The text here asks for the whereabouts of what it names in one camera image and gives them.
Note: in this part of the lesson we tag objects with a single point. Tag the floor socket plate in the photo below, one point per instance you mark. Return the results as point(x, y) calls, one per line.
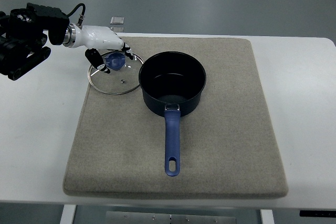
point(117, 29)
point(117, 20)

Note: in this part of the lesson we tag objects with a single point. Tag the upper floor socket plate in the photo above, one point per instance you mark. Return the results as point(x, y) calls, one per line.
point(117, 20)

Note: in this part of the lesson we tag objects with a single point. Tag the black table control panel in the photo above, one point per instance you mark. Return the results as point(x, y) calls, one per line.
point(318, 213)

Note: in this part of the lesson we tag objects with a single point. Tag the lower floor socket plate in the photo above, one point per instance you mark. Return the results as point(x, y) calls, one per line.
point(117, 29)

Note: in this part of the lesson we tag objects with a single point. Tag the white right table leg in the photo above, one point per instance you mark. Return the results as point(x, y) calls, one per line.
point(267, 216)

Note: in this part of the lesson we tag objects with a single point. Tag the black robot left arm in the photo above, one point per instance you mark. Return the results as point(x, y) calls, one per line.
point(25, 31)

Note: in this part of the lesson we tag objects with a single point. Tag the white table leg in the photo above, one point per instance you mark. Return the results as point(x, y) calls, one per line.
point(68, 214)
point(267, 216)

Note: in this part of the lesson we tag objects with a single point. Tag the glass pot lid blue knob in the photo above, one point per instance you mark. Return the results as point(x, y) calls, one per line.
point(123, 75)

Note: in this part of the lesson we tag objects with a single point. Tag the metal plate under table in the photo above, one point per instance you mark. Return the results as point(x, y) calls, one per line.
point(141, 217)

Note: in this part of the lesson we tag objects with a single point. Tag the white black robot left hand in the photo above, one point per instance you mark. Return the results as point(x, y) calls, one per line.
point(96, 38)

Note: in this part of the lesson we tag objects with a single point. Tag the white left table leg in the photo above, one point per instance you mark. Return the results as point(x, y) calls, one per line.
point(68, 214)

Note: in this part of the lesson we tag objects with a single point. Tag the dark blue saucepan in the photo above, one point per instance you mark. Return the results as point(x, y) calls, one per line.
point(172, 83)

